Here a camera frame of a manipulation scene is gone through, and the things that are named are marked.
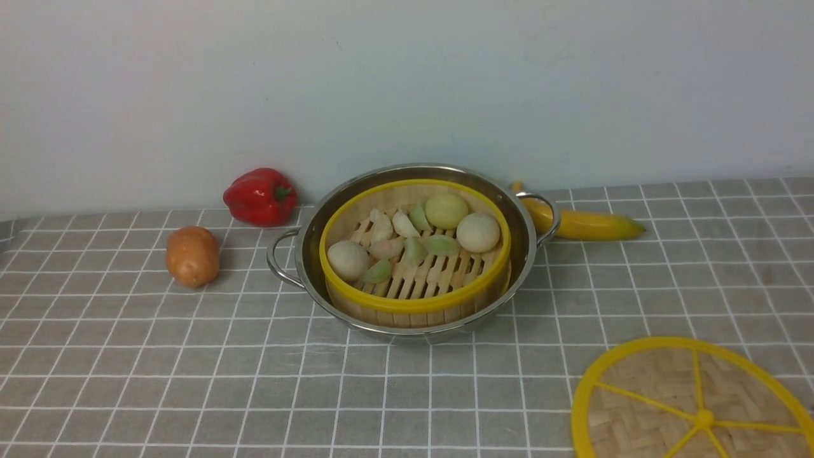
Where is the bamboo steamer yellow rim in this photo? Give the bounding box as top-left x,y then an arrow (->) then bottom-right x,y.
319,179 -> 514,328

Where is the yellow woven steamer lid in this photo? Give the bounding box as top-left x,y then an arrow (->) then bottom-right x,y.
572,337 -> 813,457

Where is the stainless steel pot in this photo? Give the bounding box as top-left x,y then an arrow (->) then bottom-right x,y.
265,163 -> 562,343

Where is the green white dumpling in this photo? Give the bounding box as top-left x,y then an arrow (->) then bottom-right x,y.
403,238 -> 429,267

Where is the white pleated dumpling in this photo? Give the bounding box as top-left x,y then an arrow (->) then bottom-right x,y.
369,208 -> 394,245

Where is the pink dumpling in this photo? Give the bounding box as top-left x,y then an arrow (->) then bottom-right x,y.
368,237 -> 404,259

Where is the pale green dumpling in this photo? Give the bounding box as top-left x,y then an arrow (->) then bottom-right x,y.
422,234 -> 460,257

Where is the yellow round bun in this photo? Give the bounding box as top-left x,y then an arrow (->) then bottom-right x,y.
424,193 -> 470,231

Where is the beige round bun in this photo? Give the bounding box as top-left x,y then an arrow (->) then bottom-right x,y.
326,240 -> 369,284

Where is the white round bun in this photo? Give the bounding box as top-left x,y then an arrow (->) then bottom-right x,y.
455,212 -> 501,253

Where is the red bell pepper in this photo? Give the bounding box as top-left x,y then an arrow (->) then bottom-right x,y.
222,167 -> 298,227

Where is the yellow banana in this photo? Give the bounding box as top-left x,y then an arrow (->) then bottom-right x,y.
509,181 -> 647,241

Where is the brown potato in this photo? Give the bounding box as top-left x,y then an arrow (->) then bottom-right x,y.
165,226 -> 221,289

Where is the grey checked tablecloth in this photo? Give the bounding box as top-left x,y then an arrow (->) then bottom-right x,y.
1,179 -> 812,457

